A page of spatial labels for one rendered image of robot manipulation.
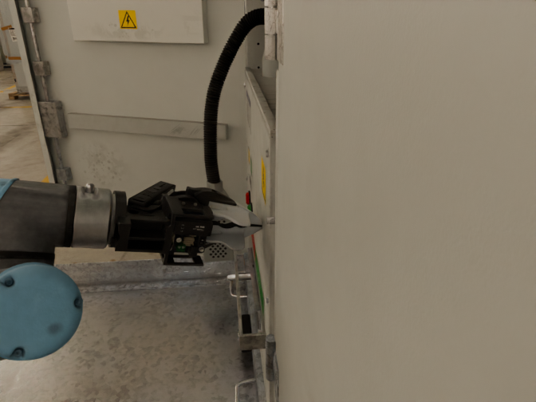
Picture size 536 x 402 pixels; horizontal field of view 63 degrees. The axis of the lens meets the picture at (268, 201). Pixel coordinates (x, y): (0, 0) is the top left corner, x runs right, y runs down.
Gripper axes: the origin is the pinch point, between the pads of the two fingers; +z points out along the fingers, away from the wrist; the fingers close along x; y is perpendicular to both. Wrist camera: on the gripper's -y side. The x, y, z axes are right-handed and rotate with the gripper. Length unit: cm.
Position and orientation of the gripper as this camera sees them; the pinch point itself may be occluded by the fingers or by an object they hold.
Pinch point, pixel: (252, 222)
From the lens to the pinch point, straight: 64.8
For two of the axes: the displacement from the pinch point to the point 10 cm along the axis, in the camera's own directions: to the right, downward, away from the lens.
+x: 2.4, -9.2, -3.2
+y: 3.6, 3.9, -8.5
